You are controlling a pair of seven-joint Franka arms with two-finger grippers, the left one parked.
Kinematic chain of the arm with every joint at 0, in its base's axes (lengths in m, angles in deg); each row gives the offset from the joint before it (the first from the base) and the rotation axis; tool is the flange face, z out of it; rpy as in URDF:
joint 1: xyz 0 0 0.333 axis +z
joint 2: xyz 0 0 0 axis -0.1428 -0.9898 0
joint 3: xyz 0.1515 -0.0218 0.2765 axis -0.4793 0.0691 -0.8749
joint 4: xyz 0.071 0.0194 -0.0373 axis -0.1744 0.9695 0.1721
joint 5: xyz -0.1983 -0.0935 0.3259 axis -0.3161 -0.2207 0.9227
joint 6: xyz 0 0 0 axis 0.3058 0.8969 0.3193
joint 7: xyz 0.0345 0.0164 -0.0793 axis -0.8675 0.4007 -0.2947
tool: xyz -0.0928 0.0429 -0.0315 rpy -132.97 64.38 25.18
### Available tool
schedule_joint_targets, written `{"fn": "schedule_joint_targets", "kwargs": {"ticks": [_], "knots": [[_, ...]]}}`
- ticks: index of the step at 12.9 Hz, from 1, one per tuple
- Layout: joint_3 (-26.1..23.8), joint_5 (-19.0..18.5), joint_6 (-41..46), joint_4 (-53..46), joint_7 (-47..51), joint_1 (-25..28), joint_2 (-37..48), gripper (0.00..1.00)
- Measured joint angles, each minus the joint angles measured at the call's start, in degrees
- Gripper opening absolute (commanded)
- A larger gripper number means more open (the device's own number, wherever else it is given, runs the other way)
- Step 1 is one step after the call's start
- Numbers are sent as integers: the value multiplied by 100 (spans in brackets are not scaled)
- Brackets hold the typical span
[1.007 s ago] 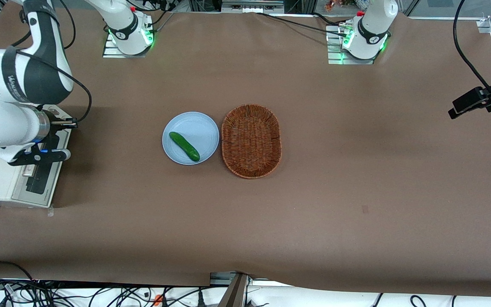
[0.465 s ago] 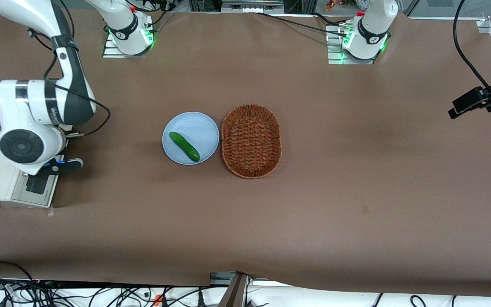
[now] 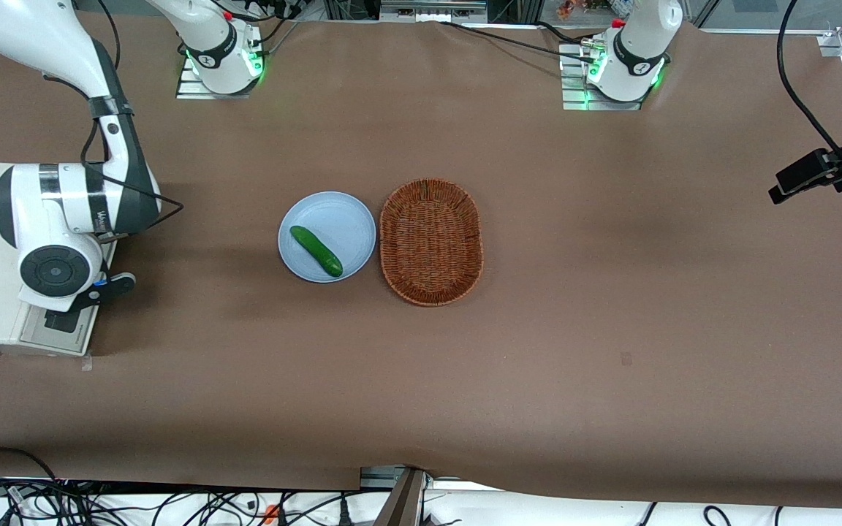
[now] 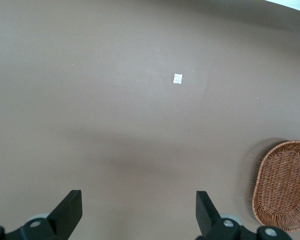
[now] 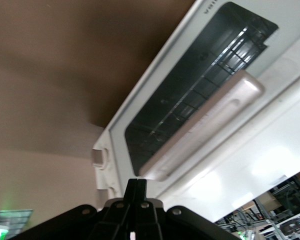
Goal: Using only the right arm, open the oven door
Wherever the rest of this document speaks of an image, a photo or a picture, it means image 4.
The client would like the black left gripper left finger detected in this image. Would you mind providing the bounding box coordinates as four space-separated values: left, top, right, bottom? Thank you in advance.
7 189 84 240

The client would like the brown table cover sheet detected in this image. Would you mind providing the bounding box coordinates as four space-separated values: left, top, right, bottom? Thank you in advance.
0 0 300 240

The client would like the brown wicker basket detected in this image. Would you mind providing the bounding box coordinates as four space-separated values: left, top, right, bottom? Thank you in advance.
251 139 300 233

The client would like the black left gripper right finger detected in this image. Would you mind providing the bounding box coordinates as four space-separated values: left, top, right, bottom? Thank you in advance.
195 190 259 240

